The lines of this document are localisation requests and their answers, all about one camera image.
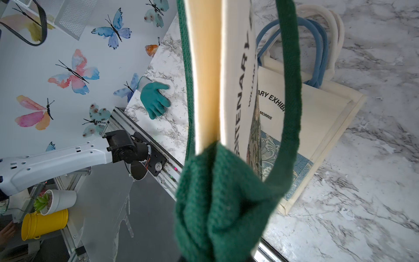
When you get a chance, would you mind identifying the green handled canvas tote bag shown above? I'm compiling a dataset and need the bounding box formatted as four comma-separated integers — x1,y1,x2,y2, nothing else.
175,1,297,262

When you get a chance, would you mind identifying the blue handled canvas tote bag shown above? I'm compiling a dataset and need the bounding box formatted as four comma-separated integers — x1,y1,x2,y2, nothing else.
255,16,352,201

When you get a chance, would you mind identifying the starry night canvas tote bag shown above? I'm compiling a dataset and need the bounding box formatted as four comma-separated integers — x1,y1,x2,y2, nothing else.
260,4,367,216

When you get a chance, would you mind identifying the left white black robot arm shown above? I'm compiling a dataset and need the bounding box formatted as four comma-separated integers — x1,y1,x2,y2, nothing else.
1,130,151,201

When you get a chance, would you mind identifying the green rubber glove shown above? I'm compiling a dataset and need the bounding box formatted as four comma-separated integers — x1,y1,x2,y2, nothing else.
137,76,171,120

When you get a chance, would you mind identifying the small potted succulent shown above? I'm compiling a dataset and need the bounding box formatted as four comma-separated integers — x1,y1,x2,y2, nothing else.
33,190,77,216

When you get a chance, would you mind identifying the yellow bucket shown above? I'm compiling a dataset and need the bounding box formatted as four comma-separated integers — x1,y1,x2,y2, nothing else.
21,209,69,241

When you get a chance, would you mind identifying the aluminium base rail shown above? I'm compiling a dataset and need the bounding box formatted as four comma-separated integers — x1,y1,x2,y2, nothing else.
60,106,289,262

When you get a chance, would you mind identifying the white mesh wall basket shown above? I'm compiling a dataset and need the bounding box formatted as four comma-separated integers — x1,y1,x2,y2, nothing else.
15,0,98,40

